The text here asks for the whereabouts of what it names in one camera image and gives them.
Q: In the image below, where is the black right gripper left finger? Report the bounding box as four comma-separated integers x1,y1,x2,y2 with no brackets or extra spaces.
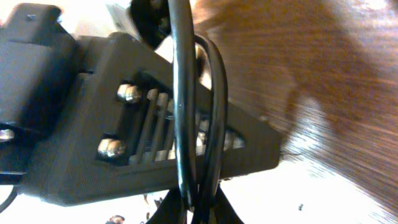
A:
146,188,187,224

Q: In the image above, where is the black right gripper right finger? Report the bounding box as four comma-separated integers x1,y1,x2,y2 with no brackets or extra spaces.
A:
211,185,244,224

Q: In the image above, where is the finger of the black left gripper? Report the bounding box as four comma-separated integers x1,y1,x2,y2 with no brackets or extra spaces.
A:
18,32,282,208

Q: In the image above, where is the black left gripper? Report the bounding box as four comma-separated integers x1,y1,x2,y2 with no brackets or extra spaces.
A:
1,2,82,185

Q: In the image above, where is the thick black HDMI cable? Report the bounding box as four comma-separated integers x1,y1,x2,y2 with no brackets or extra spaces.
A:
167,0,229,224

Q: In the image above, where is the person in patterned shirt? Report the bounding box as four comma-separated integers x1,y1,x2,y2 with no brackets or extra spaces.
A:
105,215,125,224

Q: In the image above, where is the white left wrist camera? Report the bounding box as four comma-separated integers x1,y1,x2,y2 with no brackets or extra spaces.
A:
106,3,141,41

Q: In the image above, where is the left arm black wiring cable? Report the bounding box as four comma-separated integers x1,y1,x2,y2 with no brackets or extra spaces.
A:
0,186,18,214

